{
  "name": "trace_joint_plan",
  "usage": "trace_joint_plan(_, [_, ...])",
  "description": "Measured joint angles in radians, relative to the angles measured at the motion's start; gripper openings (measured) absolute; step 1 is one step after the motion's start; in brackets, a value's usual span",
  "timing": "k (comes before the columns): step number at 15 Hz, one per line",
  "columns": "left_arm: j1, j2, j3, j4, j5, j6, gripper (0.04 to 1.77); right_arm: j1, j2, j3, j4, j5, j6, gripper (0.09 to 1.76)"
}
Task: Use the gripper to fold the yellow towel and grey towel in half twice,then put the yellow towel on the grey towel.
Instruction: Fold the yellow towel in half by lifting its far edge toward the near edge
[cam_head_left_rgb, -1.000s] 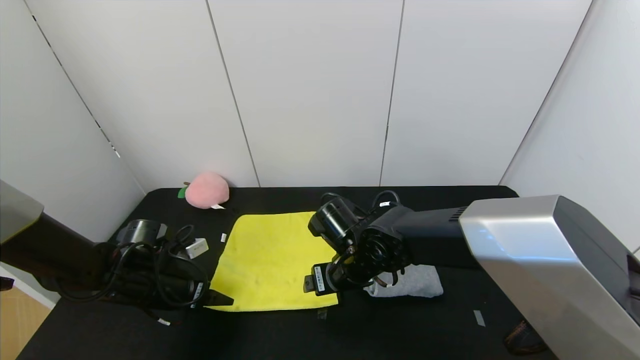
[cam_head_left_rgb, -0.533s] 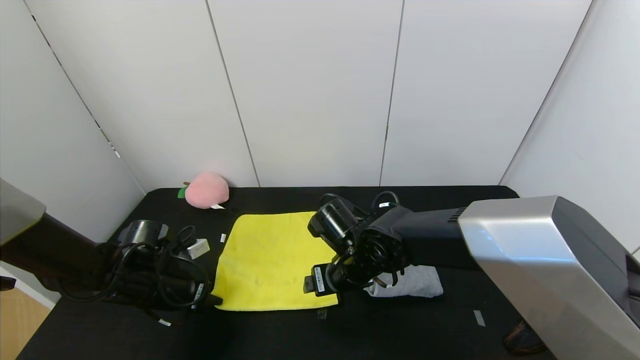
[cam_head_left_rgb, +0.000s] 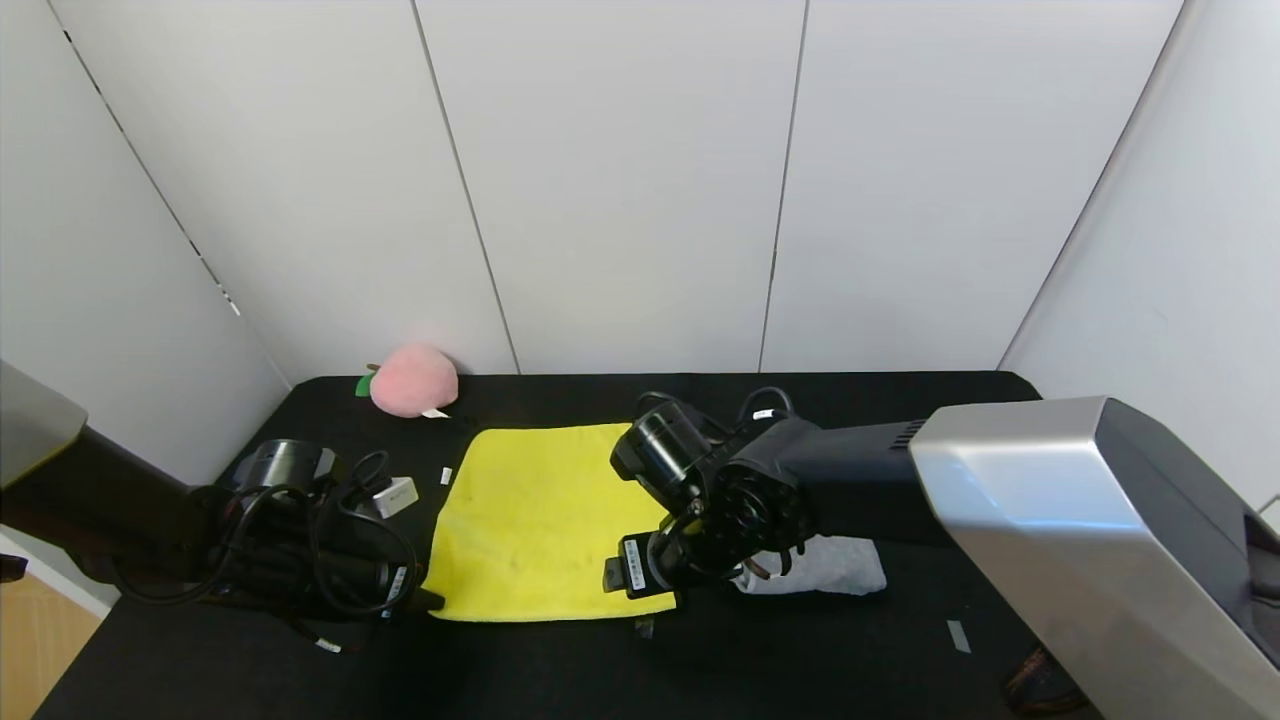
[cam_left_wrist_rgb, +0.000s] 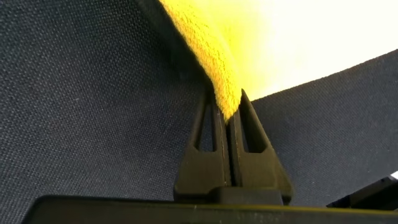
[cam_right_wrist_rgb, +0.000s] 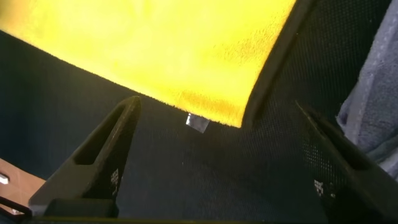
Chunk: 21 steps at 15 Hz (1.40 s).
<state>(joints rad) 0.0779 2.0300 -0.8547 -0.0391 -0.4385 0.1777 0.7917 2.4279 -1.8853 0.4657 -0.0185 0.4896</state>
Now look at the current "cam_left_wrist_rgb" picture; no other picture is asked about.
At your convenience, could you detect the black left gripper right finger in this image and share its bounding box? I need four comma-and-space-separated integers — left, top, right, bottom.
228, 88, 294, 206

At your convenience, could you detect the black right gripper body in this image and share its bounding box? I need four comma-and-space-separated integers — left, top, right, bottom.
326, 175, 398, 211

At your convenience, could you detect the yellow towel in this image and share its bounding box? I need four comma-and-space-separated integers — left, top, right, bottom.
158, 0, 398, 123

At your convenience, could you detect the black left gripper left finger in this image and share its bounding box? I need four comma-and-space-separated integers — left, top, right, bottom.
173, 88, 231, 203

